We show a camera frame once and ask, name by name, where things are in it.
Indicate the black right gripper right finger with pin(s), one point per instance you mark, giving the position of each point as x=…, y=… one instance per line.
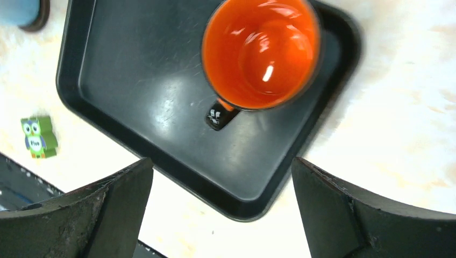
x=341, y=219

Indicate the dark brown coaster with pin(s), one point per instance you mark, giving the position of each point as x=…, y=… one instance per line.
x=41, y=19

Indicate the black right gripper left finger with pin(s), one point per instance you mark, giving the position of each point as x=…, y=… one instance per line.
x=78, y=220

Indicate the black mug orange inside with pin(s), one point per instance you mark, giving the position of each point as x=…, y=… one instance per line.
x=258, y=55

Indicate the black serving tray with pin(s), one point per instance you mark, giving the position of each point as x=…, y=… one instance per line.
x=133, y=70

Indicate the green owl figure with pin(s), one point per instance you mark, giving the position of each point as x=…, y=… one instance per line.
x=40, y=139

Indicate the plain white mug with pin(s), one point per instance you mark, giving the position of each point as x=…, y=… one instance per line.
x=19, y=12

